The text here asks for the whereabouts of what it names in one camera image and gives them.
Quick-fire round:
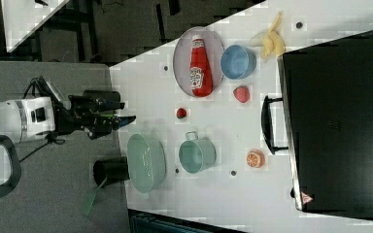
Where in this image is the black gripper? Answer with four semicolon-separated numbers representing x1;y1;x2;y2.
54;90;136;140

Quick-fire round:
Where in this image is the red ketchup bottle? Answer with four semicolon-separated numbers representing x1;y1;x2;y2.
189;35;213;97

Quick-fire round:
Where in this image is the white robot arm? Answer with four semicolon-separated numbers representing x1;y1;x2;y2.
0;90;136;198

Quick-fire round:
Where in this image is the grey round plate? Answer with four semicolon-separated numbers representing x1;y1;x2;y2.
173;26;224;97

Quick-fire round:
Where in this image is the green perforated colander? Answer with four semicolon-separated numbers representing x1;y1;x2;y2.
127;134;166;193

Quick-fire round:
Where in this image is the black cylindrical cup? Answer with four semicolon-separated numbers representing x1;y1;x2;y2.
93;157;129;187

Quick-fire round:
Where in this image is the small red strawberry toy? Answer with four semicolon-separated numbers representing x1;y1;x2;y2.
176;108;187;119

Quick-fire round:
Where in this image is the green spatula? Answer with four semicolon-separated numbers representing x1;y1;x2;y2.
82;178;107;216

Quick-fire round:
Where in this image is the green mug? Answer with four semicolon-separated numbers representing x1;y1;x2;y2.
179;131;217;174

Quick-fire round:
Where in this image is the large red strawberry toy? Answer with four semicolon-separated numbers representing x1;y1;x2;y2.
233;85;251;103

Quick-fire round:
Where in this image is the orange half toy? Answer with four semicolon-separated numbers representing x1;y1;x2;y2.
246;150;265;168

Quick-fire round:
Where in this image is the peeled banana toy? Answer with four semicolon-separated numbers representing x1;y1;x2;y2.
249;12;286;60

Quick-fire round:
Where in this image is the black toaster oven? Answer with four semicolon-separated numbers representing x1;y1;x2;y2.
277;30;373;220

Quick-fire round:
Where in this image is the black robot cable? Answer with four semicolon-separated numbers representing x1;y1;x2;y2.
18;76;66;163

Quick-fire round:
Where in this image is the blue metal frame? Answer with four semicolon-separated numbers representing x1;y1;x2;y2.
130;213;240;233

